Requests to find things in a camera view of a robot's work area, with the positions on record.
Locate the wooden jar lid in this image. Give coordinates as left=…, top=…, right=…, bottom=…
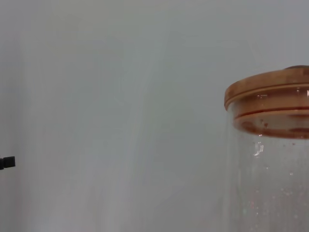
left=224, top=64, right=309, bottom=140

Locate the glass water dispenser jar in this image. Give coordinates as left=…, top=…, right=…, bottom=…
left=223, top=101, right=309, bottom=232

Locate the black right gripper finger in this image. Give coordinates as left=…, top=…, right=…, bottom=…
left=0, top=156, right=16, bottom=170

